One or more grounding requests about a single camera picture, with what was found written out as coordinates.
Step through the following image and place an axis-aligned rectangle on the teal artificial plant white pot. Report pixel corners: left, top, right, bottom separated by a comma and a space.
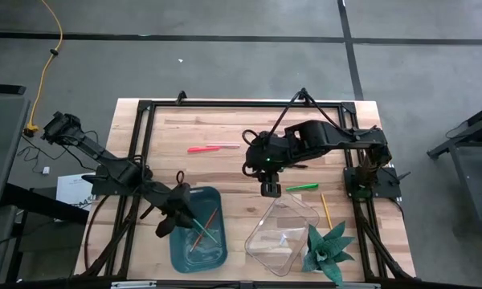
300, 222, 356, 288

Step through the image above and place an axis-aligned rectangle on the orange pencil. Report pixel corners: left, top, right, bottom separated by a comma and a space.
189, 207, 219, 253

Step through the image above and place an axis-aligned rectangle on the teal plastic bin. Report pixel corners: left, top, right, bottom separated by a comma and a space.
168, 185, 229, 275

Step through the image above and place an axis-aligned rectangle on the silver metal bar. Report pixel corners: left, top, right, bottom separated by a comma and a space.
110, 280, 158, 289
342, 282, 382, 289

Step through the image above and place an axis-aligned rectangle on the yellow pencil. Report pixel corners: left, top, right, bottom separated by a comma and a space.
320, 193, 334, 231

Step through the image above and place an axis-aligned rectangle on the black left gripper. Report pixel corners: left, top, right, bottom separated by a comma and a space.
155, 184, 204, 239

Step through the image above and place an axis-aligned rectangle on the black metal stand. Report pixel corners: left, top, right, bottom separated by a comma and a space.
0, 181, 91, 284

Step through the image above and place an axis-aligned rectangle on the clear plastic container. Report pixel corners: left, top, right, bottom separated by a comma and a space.
243, 193, 321, 279

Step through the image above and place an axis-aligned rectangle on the mint green pencil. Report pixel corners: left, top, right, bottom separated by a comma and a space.
192, 218, 221, 245

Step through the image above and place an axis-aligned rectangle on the yellow extension cable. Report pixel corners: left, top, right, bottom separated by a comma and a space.
22, 0, 64, 139

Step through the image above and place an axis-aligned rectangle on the orange pen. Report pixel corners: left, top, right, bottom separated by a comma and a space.
186, 145, 223, 154

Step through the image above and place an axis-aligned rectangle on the dark grey table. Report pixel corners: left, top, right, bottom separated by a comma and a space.
0, 83, 31, 212

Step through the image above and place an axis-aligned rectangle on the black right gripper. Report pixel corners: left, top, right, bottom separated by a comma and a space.
242, 128, 291, 198

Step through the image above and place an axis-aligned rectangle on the white paper sheet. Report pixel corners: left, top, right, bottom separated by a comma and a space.
55, 172, 95, 213

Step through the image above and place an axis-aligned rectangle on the grey metal table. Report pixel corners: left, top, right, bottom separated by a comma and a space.
426, 100, 482, 233

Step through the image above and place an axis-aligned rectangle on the black aluminium table frame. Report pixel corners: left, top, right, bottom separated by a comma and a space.
74, 99, 417, 283

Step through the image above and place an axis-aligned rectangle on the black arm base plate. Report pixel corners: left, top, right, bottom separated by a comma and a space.
81, 173, 150, 197
342, 165, 403, 201

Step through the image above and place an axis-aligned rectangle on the green pen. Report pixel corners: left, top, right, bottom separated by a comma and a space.
284, 182, 320, 193

